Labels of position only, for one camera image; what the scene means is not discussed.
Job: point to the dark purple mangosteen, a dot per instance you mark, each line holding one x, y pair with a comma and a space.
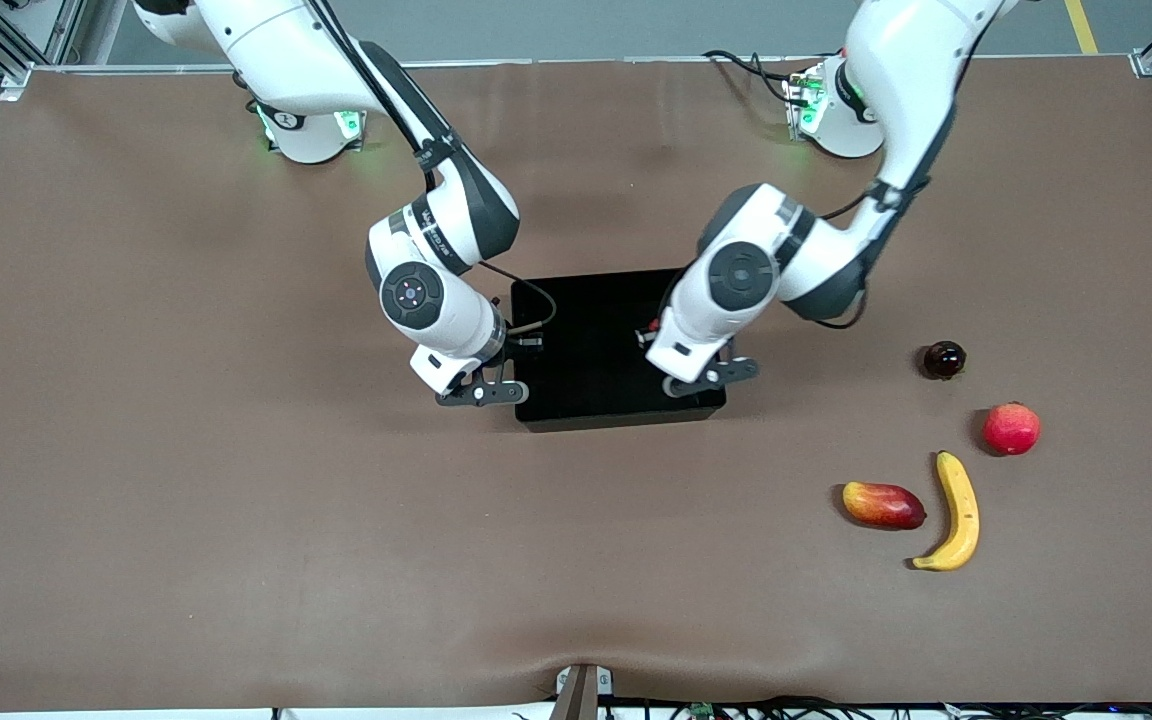
944, 360

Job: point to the brown table mat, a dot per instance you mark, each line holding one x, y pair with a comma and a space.
236, 520

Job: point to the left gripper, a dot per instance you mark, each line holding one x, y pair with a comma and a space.
650, 334

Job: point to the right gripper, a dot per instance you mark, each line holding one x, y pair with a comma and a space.
516, 345

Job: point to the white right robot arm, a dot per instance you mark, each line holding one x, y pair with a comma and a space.
296, 50

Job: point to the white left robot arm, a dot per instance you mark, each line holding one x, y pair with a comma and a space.
906, 80

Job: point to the metal table edge bracket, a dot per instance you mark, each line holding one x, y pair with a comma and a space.
581, 690

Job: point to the round red peach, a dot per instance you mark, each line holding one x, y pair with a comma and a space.
1011, 429

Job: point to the red yellow mango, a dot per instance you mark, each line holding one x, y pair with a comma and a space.
881, 505

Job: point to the black plastic box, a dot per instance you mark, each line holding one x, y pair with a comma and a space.
586, 340

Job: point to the yellow banana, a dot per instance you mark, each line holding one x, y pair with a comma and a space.
962, 510

